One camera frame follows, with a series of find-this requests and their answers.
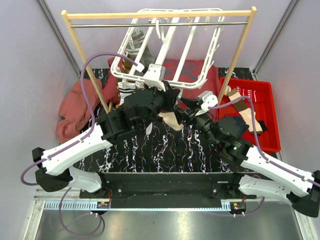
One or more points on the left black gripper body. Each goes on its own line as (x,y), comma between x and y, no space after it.
(167,103)

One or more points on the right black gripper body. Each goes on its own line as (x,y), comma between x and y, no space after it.
(190,114)

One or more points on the white plastic clip hanger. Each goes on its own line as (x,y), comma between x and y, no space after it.
(173,38)

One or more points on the olive green ribbed sock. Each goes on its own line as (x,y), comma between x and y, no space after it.
(126,66)

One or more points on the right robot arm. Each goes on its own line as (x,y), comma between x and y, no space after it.
(296,187)

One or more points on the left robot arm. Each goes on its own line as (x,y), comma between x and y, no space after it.
(136,115)

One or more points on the red patterned pillow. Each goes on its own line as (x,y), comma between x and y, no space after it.
(189,74)

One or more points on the navy dark sock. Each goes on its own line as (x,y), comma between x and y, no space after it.
(241,124)

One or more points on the red plastic bin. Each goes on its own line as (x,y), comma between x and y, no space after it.
(269,140)

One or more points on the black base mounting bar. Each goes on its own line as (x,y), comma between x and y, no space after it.
(193,190)

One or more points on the pink crumpled cloth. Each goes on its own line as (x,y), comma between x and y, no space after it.
(75,114)

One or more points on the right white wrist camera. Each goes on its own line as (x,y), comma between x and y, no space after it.
(206,100)

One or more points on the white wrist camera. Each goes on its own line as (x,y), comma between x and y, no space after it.
(206,100)
(154,76)

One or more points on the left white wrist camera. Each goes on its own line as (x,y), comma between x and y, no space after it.
(154,76)

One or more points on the wooden clothes rack frame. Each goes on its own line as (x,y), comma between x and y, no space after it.
(143,18)

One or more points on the metal rack rail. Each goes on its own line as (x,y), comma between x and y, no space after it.
(135,25)

